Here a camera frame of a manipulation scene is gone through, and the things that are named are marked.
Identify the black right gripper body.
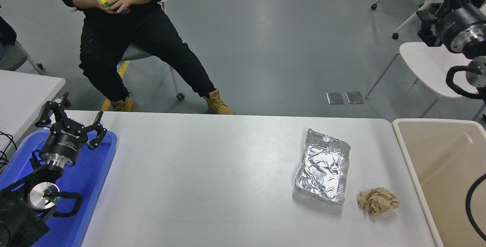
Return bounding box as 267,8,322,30
436,5,486,50

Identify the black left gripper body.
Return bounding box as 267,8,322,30
40,123,89,162

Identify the silver foil tray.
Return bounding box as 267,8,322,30
295,128,351,205

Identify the tan paper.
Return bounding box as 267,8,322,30
357,187,400,217

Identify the person's right hand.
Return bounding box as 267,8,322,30
78,0,110,14

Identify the person's left hand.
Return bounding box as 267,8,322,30
106,0,133,14

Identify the white shell chair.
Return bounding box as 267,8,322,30
365,4,486,120

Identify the white side table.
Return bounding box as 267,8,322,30
0,70,66,152

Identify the blue plastic tray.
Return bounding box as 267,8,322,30
0,128,117,247

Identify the grey padded chair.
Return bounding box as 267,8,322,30
0,41,43,76

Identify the grey wheeled chair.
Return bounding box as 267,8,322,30
121,0,185,101

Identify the seated person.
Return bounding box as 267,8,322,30
53,0,235,115

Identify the person in dark clothing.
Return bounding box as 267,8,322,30
0,16,17,59

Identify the large pale beige bin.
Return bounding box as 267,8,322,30
392,119,486,247

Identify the thin black cable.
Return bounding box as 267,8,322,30
0,130,17,169

